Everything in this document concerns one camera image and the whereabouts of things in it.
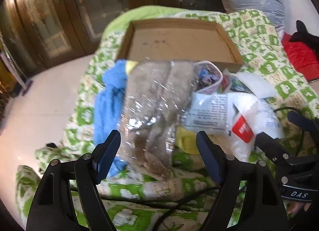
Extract blue terry towel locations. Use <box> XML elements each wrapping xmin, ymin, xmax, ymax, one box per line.
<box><xmin>93</xmin><ymin>59</ymin><xmax>131</xmax><ymax>178</ymax></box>

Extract white sachet with black text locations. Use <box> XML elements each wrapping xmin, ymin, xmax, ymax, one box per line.
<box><xmin>186</xmin><ymin>94</ymin><xmax>235</xmax><ymax>135</ymax></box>

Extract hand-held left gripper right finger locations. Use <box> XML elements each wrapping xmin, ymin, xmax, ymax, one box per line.
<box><xmin>196</xmin><ymin>131</ymin><xmax>289</xmax><ymax>231</ymax></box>

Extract shallow cardboard box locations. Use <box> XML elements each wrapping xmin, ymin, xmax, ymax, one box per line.
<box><xmin>116</xmin><ymin>18</ymin><xmax>243</xmax><ymax>72</ymax></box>

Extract yellow microfibre cloth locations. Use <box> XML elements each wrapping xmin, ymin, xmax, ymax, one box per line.
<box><xmin>176</xmin><ymin>126</ymin><xmax>201</xmax><ymax>155</ymax></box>

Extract wooden glass-panel doors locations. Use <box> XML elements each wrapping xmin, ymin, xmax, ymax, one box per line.
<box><xmin>0</xmin><ymin>0</ymin><xmax>220</xmax><ymax>72</ymax></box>

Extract black cloth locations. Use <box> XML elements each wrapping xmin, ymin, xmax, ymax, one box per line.
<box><xmin>290</xmin><ymin>20</ymin><xmax>319</xmax><ymax>47</ymax></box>

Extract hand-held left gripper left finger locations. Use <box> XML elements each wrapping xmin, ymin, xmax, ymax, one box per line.
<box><xmin>26</xmin><ymin>129</ymin><xmax>122</xmax><ymax>231</ymax></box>

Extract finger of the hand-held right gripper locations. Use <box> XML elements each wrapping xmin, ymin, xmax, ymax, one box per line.
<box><xmin>287</xmin><ymin>111</ymin><xmax>319</xmax><ymax>135</ymax></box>
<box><xmin>254</xmin><ymin>132</ymin><xmax>296</xmax><ymax>165</ymax></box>

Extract red quilted cloth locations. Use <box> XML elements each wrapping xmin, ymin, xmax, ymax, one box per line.
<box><xmin>282</xmin><ymin>33</ymin><xmax>319</xmax><ymax>82</ymax></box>

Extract green and white patterned blanket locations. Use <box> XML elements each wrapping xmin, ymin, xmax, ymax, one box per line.
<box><xmin>15</xmin><ymin>6</ymin><xmax>319</xmax><ymax>231</ymax></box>

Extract white bag with red label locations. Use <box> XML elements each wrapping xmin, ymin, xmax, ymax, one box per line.
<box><xmin>224</xmin><ymin>94</ymin><xmax>285</xmax><ymax>162</ymax></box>

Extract clear pack of white pads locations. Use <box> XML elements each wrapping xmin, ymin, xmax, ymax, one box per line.
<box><xmin>236</xmin><ymin>72</ymin><xmax>278</xmax><ymax>98</ymax></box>

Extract yellow fluffy towel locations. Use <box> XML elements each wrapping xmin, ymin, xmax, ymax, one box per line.
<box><xmin>125</xmin><ymin>61</ymin><xmax>138</xmax><ymax>73</ymax></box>

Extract black cable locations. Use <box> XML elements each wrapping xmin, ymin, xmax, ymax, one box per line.
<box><xmin>71</xmin><ymin>187</ymin><xmax>220</xmax><ymax>231</ymax></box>
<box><xmin>272</xmin><ymin>107</ymin><xmax>306</xmax><ymax>158</ymax></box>

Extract colourful printed pouch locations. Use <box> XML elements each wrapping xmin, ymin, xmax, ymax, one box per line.
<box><xmin>193</xmin><ymin>60</ymin><xmax>223</xmax><ymax>94</ymax></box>

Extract purple floor mop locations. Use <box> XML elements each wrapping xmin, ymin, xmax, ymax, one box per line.
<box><xmin>22</xmin><ymin>79</ymin><xmax>33</xmax><ymax>97</ymax></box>

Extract grey towel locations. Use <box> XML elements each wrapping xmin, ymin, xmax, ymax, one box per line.
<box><xmin>120</xmin><ymin>60</ymin><xmax>197</xmax><ymax>182</ymax></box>

